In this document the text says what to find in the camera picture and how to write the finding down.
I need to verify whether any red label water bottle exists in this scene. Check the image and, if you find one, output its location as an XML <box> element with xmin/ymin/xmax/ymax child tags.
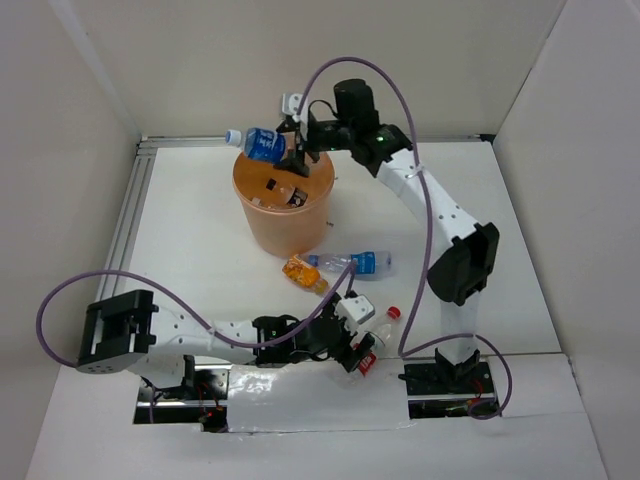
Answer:
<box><xmin>344</xmin><ymin>306</ymin><xmax>402</xmax><ymax>386</ymax></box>

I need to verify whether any white cap blue label bottle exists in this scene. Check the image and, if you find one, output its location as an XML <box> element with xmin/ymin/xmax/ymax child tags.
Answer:
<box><xmin>224</xmin><ymin>127</ymin><xmax>290</xmax><ymax>165</ymax></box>

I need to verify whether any black label cola bottle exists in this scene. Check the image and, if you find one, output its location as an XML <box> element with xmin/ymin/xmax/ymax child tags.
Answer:
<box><xmin>266</xmin><ymin>178</ymin><xmax>308</xmax><ymax>209</ymax></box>

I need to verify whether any orange juice bottle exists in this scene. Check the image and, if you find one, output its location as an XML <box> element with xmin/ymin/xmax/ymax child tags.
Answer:
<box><xmin>282</xmin><ymin>255</ymin><xmax>329</xmax><ymax>295</ymax></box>

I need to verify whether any blue cap water bottle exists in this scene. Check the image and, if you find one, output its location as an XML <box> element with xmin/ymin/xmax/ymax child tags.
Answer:
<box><xmin>302</xmin><ymin>251</ymin><xmax>392</xmax><ymax>279</ymax></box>

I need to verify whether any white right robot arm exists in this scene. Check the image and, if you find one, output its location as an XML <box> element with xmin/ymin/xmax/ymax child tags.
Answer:
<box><xmin>276</xmin><ymin>79</ymin><xmax>499</xmax><ymax>392</ymax></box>

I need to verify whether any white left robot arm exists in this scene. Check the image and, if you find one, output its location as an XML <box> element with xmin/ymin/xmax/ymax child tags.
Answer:
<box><xmin>76</xmin><ymin>290</ymin><xmax>375</xmax><ymax>399</ymax></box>

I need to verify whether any orange plastic bin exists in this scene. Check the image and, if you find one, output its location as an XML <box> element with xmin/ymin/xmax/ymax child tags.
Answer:
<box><xmin>232</xmin><ymin>153</ymin><xmax>335</xmax><ymax>258</ymax></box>

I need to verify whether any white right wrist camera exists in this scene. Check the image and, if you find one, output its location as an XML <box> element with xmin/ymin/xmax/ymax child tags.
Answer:
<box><xmin>281</xmin><ymin>93</ymin><xmax>307</xmax><ymax>123</ymax></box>

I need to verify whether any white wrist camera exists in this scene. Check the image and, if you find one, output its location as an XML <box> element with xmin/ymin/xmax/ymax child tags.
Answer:
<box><xmin>281</xmin><ymin>93</ymin><xmax>307</xmax><ymax>123</ymax></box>
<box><xmin>335</xmin><ymin>295</ymin><xmax>376</xmax><ymax>334</ymax></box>

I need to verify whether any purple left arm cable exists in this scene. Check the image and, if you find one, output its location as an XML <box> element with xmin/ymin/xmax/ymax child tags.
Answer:
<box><xmin>35</xmin><ymin>259</ymin><xmax>359</xmax><ymax>426</ymax></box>

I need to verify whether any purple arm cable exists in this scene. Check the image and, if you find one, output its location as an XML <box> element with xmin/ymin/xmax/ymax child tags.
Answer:
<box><xmin>35</xmin><ymin>259</ymin><xmax>359</xmax><ymax>426</ymax></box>
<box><xmin>299</xmin><ymin>56</ymin><xmax>514</xmax><ymax>421</ymax></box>

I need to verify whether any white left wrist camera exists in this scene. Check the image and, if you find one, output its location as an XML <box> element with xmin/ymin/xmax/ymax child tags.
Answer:
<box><xmin>335</xmin><ymin>295</ymin><xmax>376</xmax><ymax>334</ymax></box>

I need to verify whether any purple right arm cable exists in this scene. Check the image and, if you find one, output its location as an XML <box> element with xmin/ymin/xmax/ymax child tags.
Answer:
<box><xmin>299</xmin><ymin>56</ymin><xmax>514</xmax><ymax>421</ymax></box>

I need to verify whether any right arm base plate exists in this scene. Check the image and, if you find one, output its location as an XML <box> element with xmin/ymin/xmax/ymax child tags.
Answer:
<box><xmin>398</xmin><ymin>360</ymin><xmax>501</xmax><ymax>420</ymax></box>

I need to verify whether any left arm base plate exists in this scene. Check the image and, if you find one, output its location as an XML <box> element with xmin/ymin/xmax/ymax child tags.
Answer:
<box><xmin>133</xmin><ymin>364</ymin><xmax>231</xmax><ymax>434</ymax></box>

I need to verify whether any aluminium frame rail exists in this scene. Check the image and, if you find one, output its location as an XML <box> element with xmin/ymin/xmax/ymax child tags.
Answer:
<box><xmin>74</xmin><ymin>132</ymin><xmax>497</xmax><ymax>364</ymax></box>

